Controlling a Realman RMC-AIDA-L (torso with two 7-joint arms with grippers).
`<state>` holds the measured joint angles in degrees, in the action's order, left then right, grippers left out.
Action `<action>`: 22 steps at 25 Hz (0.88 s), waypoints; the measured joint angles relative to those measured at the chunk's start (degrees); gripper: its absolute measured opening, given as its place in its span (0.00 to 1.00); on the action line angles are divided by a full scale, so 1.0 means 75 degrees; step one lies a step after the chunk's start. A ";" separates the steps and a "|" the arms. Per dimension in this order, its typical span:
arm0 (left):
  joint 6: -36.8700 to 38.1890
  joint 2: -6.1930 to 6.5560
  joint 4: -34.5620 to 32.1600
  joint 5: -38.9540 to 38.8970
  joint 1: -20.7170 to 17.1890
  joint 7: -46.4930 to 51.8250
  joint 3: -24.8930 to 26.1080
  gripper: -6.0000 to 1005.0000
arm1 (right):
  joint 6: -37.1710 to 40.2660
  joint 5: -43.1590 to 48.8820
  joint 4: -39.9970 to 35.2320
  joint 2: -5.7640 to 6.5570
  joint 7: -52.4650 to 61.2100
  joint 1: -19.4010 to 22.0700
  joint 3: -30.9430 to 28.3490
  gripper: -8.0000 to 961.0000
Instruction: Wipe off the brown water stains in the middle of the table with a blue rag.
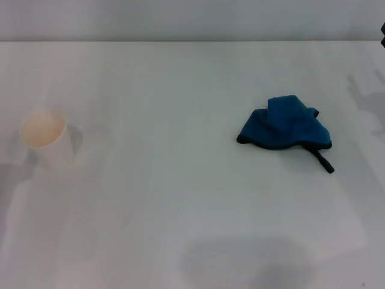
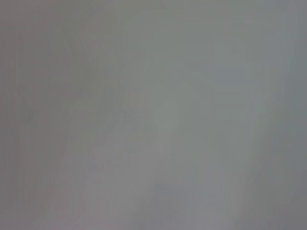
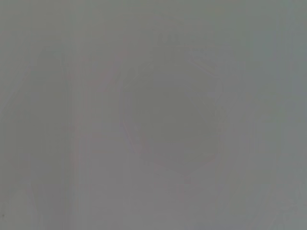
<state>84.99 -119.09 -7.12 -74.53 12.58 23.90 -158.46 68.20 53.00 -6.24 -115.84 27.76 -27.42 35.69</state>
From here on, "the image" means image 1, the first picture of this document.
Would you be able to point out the blue rag with black trim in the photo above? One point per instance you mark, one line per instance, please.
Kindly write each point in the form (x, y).
(279, 129)

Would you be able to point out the white paper cup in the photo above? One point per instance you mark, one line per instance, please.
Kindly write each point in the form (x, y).
(45, 135)

